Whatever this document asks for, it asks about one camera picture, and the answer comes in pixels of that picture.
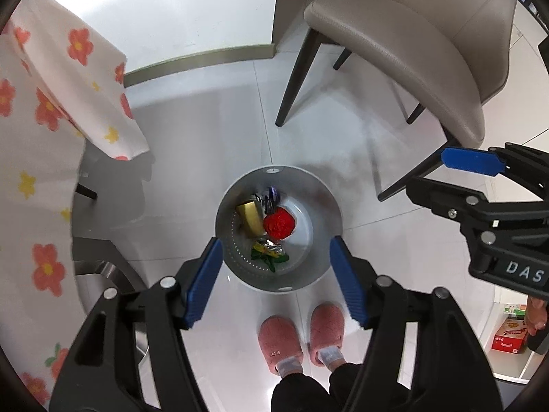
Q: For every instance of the dark furniture leg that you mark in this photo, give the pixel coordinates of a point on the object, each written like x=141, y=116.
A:
x=85, y=191

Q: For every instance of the red cardboard box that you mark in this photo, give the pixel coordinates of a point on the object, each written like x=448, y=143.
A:
x=510, y=337

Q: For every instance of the grey sock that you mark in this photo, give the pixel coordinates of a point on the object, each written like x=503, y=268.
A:
x=331, y=357
x=289, y=365

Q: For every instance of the taupe leather dining chair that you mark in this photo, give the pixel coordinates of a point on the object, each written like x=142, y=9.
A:
x=407, y=30

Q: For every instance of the yellow sponge block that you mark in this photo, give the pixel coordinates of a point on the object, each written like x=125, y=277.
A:
x=251, y=219

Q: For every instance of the grey round trash bin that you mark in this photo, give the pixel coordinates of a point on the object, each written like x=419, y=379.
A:
x=311, y=199

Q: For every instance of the person's black pants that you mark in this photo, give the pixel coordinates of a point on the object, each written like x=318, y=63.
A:
x=300, y=395

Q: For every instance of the green yellow snack wrapper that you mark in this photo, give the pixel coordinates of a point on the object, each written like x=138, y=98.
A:
x=270, y=255

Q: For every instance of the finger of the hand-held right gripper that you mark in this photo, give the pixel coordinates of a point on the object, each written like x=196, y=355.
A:
x=472, y=159
x=441, y=199

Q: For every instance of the white floral tablecloth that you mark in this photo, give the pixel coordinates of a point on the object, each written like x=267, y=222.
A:
x=25, y=180

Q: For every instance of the white low shelf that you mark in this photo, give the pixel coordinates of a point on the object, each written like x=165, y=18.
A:
x=508, y=367

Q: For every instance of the green white box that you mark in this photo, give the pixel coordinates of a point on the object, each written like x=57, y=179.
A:
x=514, y=310

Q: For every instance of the pink fluffy slipper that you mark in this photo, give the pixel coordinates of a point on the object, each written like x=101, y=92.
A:
x=327, y=326
x=278, y=339

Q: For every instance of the person's right hand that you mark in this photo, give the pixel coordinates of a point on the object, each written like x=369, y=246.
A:
x=537, y=315

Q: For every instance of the metal table base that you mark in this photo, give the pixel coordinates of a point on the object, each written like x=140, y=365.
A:
x=101, y=274

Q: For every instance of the purple foil wrapper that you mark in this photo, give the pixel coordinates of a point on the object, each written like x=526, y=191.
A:
x=270, y=199

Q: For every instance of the red crumpled wrapper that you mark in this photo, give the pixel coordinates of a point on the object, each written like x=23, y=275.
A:
x=279, y=223

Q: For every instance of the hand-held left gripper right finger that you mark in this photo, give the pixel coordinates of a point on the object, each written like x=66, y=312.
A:
x=347, y=279

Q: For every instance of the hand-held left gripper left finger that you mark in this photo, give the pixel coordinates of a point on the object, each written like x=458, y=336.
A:
x=206, y=283

